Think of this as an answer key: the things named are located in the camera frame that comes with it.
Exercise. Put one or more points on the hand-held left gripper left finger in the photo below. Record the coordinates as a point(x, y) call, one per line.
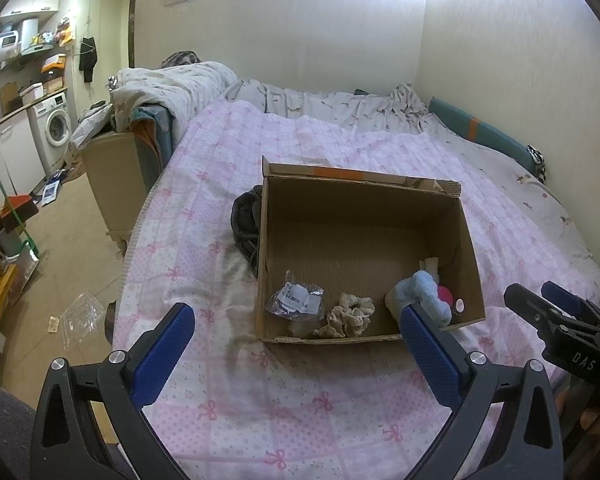
point(162, 355)

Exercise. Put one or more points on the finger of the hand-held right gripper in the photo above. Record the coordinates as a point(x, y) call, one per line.
point(525, 302)
point(562, 296)

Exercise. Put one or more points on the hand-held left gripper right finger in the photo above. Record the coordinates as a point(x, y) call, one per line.
point(430, 355)

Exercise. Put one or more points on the light blue fluffy plush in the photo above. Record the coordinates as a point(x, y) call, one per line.
point(425, 285)

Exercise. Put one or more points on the brown cardboard box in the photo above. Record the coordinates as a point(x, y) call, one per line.
point(355, 240)

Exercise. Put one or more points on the clear labelled plastic bag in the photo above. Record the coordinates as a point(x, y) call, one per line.
point(292, 300)

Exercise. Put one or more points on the clear empty plastic bag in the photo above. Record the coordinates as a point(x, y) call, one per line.
point(82, 317)

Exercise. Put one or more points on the beige scrunchie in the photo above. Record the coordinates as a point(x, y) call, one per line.
point(347, 315)

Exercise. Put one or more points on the small beige packet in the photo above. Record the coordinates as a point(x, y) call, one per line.
point(53, 324)

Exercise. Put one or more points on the black white patterned cloth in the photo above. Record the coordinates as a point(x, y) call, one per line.
point(537, 160)

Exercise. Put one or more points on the dark grey striped garment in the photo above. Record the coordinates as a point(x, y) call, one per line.
point(242, 225)

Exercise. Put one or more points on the teal cushion with orange band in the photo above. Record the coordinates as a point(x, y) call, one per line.
point(480, 132)

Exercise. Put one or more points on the beige wooden footboard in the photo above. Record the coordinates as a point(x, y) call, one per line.
point(112, 180)

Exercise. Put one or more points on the grey bin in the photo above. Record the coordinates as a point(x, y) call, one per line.
point(7, 242)

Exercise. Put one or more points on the blue white booklet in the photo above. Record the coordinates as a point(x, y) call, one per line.
point(50, 191)

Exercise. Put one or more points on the rust brown block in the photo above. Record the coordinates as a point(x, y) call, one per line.
point(17, 210)

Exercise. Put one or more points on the teal cloth pile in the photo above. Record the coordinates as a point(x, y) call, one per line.
point(147, 120)

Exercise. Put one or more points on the pale grey bags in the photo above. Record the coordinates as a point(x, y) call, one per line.
point(92, 125)

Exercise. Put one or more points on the white washing machine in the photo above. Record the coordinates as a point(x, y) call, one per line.
point(54, 122)

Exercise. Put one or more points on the white kitchen base cabinet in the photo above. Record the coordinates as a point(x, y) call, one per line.
point(7, 145)

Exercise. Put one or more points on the white printed bed sheet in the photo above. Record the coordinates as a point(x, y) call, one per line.
point(330, 105)

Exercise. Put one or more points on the white floral duvet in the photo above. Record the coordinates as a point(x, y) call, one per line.
point(170, 85)

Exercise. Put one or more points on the dark striped cloth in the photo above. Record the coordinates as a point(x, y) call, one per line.
point(180, 58)

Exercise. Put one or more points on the black hanging garment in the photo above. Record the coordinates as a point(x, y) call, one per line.
point(87, 60)

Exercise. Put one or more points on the orange package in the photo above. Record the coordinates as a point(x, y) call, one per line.
point(52, 62)

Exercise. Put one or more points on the white water heater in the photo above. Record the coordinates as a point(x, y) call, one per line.
point(29, 35)

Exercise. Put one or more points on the yellow wooden frame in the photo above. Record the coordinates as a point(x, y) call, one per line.
point(0, 295)

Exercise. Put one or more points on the white wall cabinet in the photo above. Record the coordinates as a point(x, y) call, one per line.
point(30, 5)

